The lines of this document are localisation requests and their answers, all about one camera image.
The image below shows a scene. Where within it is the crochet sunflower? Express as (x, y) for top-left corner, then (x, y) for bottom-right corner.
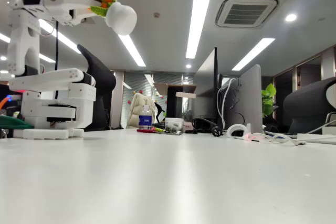
(83, 0), (138, 36)

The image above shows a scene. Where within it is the long ceiling strip light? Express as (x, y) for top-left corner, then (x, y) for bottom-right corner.
(0, 33), (57, 63)
(117, 34), (147, 68)
(185, 0), (218, 60)
(38, 18), (82, 54)
(231, 37), (276, 72)

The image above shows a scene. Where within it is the black mesh office chair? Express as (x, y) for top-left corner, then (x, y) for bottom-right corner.
(77, 44), (117, 132)
(282, 76), (336, 134)

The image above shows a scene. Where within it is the open brown cardboard box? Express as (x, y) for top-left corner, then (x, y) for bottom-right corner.
(153, 82), (197, 97)

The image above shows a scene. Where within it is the clear water bottle blue label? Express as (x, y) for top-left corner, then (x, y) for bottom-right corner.
(138, 104), (153, 131)

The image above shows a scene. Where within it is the dark green tray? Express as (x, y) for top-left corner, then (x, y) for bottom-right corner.
(0, 114), (35, 131)

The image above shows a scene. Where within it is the white flat box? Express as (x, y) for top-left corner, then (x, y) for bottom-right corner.
(175, 91), (196, 100)

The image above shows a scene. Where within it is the clear plastic parts box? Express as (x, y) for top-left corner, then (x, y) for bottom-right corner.
(164, 118), (184, 134)

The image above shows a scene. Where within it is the ceiling air conditioner vent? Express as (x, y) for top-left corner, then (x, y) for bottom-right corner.
(214, 0), (279, 29)

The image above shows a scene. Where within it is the grey computer monitor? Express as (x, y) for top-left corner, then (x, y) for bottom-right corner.
(222, 63), (264, 134)

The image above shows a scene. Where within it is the white tape roll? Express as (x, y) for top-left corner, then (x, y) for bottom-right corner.
(226, 123), (249, 138)

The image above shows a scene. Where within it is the green leafy plant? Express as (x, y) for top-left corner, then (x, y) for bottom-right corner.
(261, 82), (279, 118)

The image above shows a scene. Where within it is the pink soft strip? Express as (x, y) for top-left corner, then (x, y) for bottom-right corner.
(241, 132), (265, 143)

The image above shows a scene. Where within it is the black camera cable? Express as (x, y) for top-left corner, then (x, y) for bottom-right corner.
(54, 20), (59, 99)

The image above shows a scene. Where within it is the orange cable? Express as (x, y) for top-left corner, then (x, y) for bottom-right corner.
(0, 94), (14, 111)

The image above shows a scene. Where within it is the white monitor cable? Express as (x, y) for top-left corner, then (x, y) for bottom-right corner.
(217, 78), (237, 130)

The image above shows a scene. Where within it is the black plug with cable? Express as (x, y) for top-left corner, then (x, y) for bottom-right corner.
(191, 117), (224, 138)

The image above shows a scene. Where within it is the white power strip cable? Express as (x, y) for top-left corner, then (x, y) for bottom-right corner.
(258, 131), (307, 146)

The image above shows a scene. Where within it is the thin white cable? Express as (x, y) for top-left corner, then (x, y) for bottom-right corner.
(306, 120), (336, 135)

